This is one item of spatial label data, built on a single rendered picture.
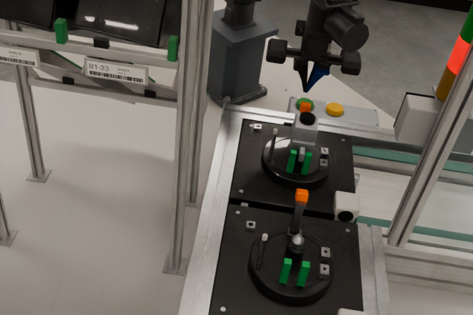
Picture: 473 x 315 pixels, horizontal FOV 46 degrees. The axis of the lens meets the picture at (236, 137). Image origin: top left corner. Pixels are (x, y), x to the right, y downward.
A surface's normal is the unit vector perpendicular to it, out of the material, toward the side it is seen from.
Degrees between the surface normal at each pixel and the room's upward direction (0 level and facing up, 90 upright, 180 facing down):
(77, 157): 0
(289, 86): 0
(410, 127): 90
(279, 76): 0
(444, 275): 90
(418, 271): 90
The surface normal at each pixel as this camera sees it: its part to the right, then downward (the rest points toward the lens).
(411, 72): 0.11, -0.76
